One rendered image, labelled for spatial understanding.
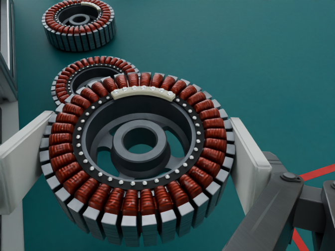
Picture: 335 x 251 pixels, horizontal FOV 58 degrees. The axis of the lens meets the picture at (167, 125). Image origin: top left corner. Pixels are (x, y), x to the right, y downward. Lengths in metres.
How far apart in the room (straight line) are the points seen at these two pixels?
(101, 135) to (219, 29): 0.39
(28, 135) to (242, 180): 0.11
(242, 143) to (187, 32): 0.39
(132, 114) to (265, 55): 0.34
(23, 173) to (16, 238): 0.17
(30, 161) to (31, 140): 0.01
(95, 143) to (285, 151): 0.25
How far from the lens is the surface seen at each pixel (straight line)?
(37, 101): 0.44
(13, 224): 0.34
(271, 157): 0.17
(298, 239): 0.33
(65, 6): 0.56
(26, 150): 0.17
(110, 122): 0.21
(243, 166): 0.16
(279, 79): 0.47
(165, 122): 0.21
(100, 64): 0.42
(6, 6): 0.60
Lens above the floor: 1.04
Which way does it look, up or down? 50 degrees down
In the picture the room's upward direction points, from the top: 1 degrees clockwise
